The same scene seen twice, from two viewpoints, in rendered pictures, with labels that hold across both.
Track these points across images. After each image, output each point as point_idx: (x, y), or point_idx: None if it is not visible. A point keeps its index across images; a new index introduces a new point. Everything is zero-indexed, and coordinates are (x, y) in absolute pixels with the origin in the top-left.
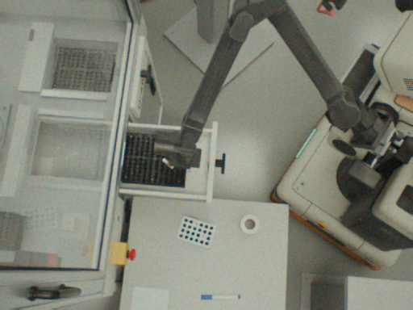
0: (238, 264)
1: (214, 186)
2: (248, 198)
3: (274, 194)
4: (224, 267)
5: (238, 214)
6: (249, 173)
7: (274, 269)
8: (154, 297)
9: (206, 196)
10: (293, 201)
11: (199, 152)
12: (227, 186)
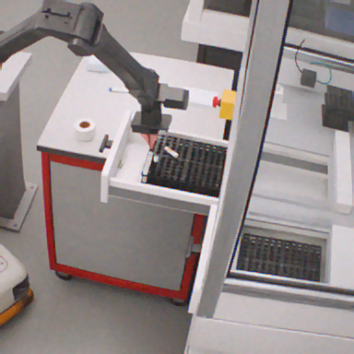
0: (104, 109)
1: (101, 336)
2: (60, 314)
3: (29, 282)
4: (119, 109)
5: (93, 143)
6: (51, 342)
7: (69, 102)
8: (194, 97)
9: (130, 123)
10: (11, 254)
11: (134, 121)
12: (84, 332)
